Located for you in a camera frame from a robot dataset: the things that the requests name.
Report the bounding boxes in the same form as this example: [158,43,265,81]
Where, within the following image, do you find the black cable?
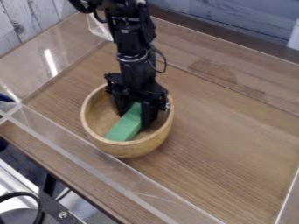
[0,191,44,224]

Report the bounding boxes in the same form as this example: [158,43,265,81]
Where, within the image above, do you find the black metal table leg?
[42,174,57,197]

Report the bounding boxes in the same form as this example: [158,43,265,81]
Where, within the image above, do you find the clear acrylic tray walls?
[0,14,299,224]

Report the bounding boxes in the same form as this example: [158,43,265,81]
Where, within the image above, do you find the brown wooden bowl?
[80,84,173,158]

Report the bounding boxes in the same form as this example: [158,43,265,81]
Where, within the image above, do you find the blue object at left edge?
[0,93,14,102]

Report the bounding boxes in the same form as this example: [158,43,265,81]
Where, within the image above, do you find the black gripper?
[104,56,168,129]

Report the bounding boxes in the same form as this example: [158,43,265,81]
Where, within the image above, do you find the green rectangular block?
[104,102,141,142]

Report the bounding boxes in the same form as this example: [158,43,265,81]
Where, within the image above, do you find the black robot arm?
[69,0,168,128]

